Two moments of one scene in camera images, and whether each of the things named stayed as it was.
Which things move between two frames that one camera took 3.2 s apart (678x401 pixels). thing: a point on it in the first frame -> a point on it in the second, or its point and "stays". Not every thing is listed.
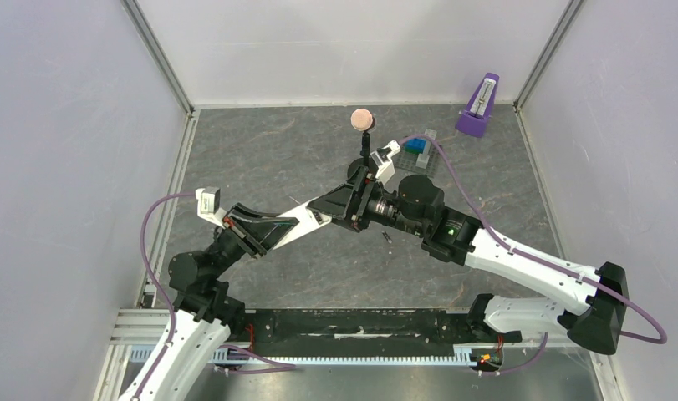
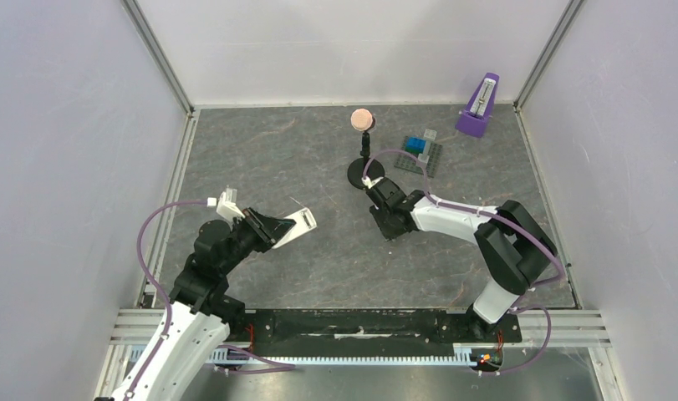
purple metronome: [473, 119] stays
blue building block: [415, 145] stays
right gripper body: [359, 200] -> [384, 195]
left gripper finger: [266, 229] stays
